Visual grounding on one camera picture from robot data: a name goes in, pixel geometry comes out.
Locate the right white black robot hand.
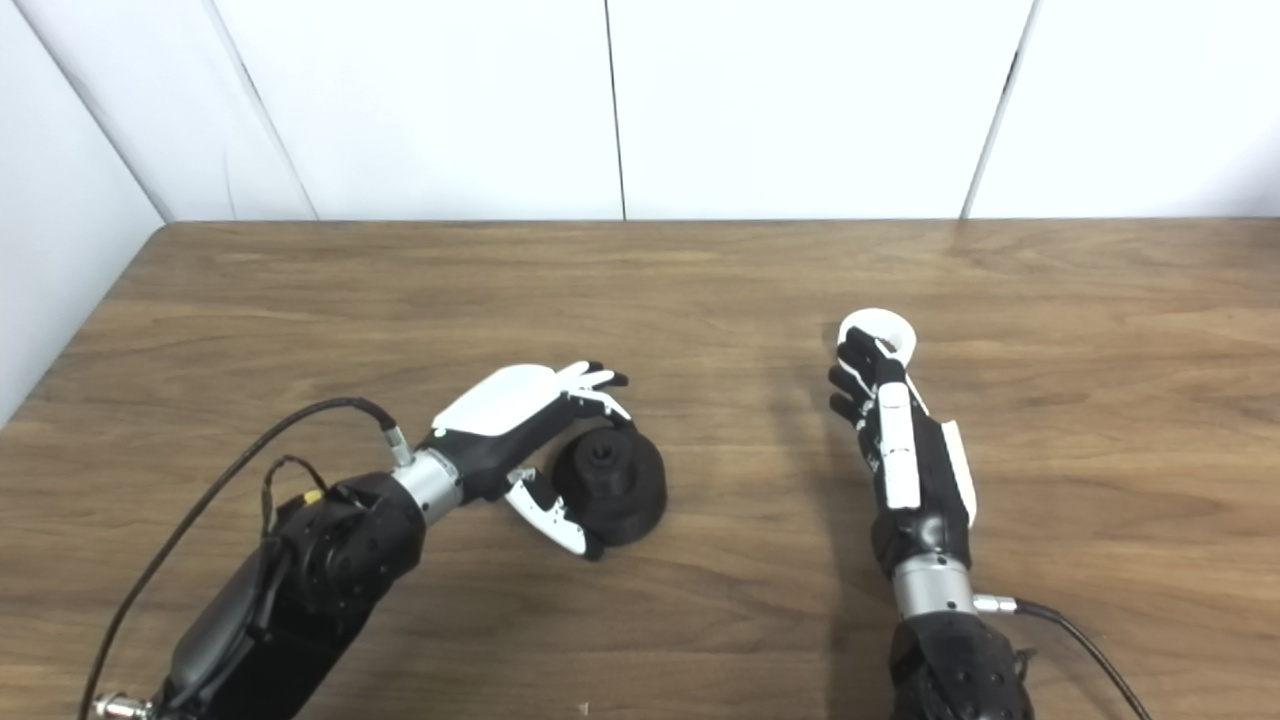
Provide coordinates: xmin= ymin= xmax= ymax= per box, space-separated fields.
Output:
xmin=828 ymin=326 xmax=978 ymax=579

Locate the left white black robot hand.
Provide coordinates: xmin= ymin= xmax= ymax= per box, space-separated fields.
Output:
xmin=428 ymin=361 xmax=633 ymax=561

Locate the round black plastic part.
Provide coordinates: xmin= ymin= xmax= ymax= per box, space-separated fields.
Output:
xmin=552 ymin=425 xmax=668 ymax=548

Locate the white plastic ring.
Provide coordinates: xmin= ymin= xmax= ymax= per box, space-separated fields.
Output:
xmin=838 ymin=308 xmax=918 ymax=369

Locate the thin left wire yellow plug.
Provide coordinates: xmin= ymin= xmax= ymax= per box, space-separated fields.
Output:
xmin=260 ymin=455 xmax=331 ymax=541

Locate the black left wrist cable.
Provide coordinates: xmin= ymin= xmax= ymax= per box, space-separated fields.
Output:
xmin=78 ymin=397 xmax=416 ymax=720

